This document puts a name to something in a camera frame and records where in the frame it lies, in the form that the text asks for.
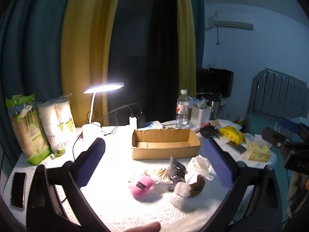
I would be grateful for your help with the white sock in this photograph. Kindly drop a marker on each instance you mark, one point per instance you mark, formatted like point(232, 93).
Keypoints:
point(200, 165)

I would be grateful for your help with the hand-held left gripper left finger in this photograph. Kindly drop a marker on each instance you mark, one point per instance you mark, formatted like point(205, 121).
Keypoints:
point(91, 158)

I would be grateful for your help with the grey radiator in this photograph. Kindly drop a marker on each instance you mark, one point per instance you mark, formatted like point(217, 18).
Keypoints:
point(277, 96)

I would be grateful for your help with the white tree-print paper cup pack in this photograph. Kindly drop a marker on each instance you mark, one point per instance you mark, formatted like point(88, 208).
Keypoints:
point(60, 130)

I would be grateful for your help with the bag of cotton swabs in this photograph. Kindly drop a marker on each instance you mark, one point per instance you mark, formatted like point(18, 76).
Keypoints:
point(160, 174)

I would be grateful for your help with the steel thermos cup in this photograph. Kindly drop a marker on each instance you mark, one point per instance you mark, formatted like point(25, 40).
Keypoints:
point(214, 110)

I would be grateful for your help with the yellow tissue pack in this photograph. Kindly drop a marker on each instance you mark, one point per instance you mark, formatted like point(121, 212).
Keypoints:
point(259, 152)

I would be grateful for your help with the white textured table cover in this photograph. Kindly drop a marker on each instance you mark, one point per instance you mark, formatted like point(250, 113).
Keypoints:
point(135, 210)

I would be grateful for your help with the white air conditioner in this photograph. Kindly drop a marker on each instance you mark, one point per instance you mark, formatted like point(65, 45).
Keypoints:
point(231, 23)

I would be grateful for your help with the white charger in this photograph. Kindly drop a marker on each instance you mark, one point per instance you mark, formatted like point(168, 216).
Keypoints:
point(132, 122)

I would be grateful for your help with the yellow plastic bag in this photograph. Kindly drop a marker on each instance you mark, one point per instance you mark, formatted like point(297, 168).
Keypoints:
point(231, 134)

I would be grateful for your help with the green paper cup pack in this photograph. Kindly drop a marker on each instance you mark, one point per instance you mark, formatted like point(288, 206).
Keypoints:
point(29, 137)

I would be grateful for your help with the yellow-green sachets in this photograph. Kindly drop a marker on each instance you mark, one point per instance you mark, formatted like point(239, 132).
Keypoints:
point(203, 103)

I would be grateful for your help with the black smartphone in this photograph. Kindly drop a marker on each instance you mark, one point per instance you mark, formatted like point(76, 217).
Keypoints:
point(18, 189)

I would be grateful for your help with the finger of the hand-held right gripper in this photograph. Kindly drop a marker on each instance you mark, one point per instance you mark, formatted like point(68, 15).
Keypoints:
point(288, 124)
point(272, 135)

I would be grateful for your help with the black round zip case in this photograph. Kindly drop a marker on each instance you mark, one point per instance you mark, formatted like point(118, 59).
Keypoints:
point(208, 131)

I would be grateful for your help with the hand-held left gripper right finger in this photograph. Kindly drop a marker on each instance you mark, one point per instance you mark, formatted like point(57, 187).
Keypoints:
point(219, 164)

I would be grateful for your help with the checkered card box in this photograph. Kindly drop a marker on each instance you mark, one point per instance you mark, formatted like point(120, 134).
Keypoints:
point(214, 123)

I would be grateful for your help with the yellow curtain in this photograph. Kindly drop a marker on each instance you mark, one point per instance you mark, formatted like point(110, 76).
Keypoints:
point(84, 41)
point(184, 41)

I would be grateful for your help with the bubble wrap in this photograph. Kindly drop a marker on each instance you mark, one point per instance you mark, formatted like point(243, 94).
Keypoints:
point(179, 193)

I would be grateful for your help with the person's left hand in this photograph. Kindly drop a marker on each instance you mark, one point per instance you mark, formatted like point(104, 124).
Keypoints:
point(142, 227)

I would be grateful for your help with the cardboard box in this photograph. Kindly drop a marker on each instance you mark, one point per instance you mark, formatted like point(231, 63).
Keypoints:
point(164, 152)

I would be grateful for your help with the blue plastic packet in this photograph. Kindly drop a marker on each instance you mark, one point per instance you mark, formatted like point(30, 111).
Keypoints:
point(193, 101)

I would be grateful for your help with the clear water bottle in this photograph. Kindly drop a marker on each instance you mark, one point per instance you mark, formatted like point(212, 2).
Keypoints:
point(182, 111)

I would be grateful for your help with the white plastic basket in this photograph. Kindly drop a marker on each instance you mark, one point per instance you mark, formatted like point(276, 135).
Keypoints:
point(200, 116)

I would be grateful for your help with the black monitor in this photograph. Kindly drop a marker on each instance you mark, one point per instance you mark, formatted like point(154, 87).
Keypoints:
point(217, 81)

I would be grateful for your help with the black charger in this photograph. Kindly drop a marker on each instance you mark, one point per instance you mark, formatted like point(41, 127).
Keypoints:
point(141, 120)

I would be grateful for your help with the white desk lamp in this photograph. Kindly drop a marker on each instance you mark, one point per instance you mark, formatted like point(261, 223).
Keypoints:
point(90, 131)

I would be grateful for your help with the pink plush pouch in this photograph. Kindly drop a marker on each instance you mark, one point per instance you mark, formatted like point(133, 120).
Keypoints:
point(141, 186)

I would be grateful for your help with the teal curtain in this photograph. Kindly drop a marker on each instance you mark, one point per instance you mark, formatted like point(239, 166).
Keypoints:
point(199, 29)
point(31, 53)

